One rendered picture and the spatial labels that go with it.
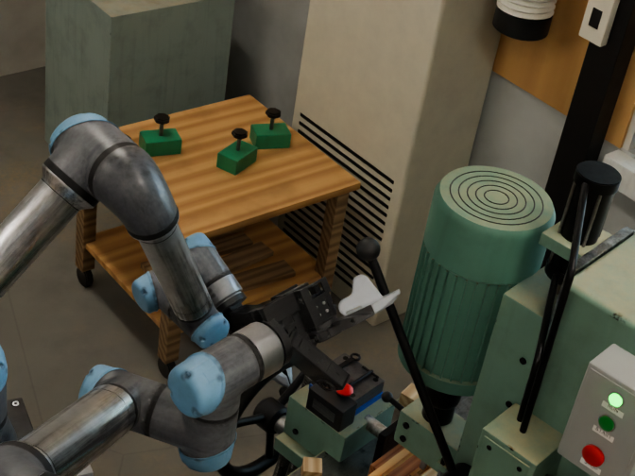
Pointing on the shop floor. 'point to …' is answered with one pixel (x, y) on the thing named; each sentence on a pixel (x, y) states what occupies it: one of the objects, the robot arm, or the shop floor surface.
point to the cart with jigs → (229, 202)
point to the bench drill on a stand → (134, 58)
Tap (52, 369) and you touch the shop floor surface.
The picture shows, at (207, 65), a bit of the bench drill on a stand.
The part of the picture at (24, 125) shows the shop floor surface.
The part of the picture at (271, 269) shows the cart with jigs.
